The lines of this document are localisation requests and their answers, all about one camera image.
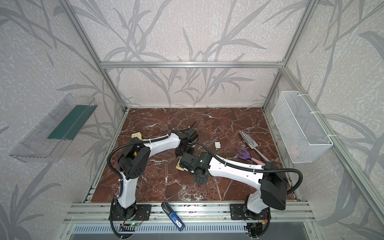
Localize clear plastic wall bin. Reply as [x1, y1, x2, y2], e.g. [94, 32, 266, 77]
[10, 94, 98, 163]

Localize blue black utility knife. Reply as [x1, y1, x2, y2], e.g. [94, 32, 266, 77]
[161, 202, 185, 231]

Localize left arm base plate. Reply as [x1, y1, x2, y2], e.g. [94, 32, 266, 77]
[109, 203, 152, 221]

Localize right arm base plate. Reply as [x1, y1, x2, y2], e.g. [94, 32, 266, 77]
[230, 204, 271, 221]

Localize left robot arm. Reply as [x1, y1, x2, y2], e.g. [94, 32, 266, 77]
[107, 128, 198, 210]

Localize purple pink garden fork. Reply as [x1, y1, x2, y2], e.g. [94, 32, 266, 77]
[235, 147, 265, 166]

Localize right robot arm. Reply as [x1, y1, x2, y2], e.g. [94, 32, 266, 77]
[179, 152, 303, 214]

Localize white remote red keypad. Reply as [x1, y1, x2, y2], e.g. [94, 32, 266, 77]
[176, 161, 184, 171]

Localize metal tongs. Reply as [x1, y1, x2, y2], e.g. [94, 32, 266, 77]
[239, 131, 270, 162]

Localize white wire mesh basket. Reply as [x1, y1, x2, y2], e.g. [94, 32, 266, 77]
[272, 91, 333, 164]

